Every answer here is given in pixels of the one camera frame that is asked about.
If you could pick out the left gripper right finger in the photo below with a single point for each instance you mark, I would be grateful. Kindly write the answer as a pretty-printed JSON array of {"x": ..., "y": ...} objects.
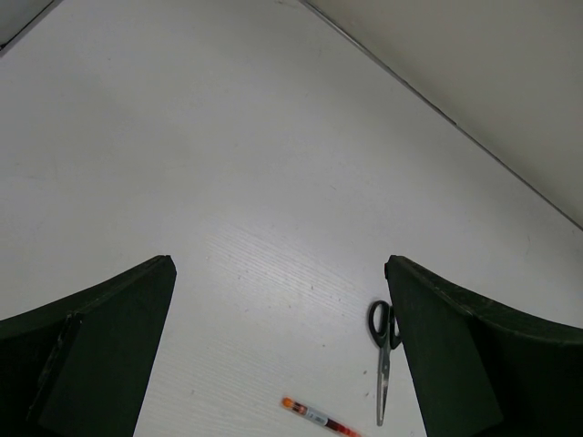
[{"x": 481, "y": 368}]

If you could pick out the orange red pen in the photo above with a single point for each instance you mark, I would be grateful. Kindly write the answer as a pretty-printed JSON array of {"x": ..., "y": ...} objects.
[{"x": 318, "y": 418}]

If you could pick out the black handled scissors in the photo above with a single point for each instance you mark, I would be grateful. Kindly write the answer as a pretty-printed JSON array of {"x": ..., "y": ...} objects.
[{"x": 382, "y": 328}]

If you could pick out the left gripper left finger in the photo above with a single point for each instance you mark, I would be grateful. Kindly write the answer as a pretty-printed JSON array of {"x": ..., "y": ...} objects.
[{"x": 80, "y": 366}]

